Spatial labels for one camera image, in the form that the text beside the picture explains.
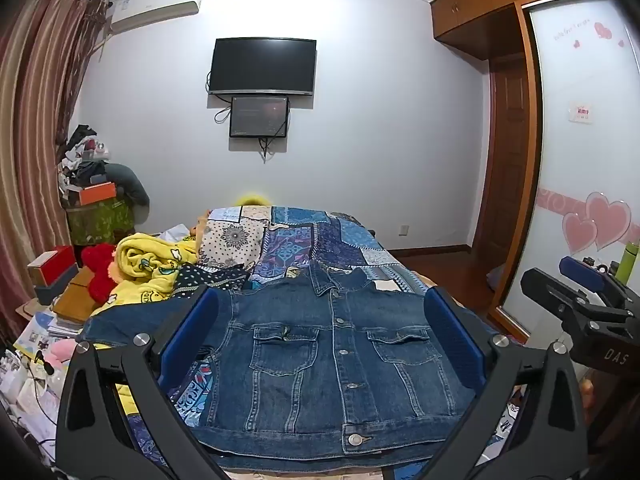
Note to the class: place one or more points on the striped brown curtain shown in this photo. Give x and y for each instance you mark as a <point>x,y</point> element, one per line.
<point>35,135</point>

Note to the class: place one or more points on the brown cardboard box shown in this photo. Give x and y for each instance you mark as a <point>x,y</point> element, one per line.
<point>75,295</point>

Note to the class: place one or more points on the blue patchwork bed quilt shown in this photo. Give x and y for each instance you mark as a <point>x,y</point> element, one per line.
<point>320,240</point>

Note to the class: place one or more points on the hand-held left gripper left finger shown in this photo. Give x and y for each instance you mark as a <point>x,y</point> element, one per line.
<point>190,332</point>

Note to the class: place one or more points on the white switch with red sticker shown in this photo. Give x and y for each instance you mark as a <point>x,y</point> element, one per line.
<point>582,112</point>

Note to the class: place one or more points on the brown wooden door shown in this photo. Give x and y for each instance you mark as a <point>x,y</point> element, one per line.
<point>512,160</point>

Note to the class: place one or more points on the dark grey cushion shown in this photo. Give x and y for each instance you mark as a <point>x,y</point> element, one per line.
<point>131,182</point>

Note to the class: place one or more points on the yellow plush toy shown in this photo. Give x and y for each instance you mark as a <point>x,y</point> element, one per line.
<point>252,201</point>

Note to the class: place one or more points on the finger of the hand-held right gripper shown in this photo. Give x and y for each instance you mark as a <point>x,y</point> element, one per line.
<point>580,271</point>
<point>555,290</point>

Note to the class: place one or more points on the red plush toy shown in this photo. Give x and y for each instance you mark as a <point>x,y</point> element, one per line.
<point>100,272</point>

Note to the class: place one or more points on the small black wall monitor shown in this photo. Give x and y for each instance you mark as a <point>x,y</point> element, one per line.
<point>259,116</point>

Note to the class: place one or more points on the black wall television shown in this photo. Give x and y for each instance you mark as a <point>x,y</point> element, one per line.
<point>263,66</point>

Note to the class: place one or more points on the grey box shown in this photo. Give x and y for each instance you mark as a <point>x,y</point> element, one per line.
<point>57,291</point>

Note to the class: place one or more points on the yellow printed fleece blanket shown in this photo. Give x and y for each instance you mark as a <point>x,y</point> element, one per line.
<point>145,270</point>

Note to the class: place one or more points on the dark navy patterned cloth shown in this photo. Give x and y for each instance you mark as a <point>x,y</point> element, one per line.
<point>215,275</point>

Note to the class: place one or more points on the pink plush toy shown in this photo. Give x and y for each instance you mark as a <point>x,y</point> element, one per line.
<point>57,351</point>

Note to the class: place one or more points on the red box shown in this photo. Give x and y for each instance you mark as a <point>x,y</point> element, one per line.
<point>60,263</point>

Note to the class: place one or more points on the wooden overhead cabinet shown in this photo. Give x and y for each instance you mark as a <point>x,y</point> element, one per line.
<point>500,5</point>

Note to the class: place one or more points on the green bottle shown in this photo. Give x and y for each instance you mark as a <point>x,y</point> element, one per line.
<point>627,260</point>

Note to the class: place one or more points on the white wall air conditioner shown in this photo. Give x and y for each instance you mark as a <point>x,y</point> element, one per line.
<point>157,5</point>

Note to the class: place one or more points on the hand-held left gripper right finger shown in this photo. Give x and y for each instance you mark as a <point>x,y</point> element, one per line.
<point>452,332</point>

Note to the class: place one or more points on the blue denim jacket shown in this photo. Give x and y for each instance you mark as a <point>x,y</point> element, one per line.
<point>310,360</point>

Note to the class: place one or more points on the orange box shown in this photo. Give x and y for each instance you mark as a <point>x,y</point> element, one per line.
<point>96,193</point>

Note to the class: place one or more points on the pile of mixed clothes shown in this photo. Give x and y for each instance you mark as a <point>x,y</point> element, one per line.
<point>82,155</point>

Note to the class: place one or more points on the green patterned cloth cover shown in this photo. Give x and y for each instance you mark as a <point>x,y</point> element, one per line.
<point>102,220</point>

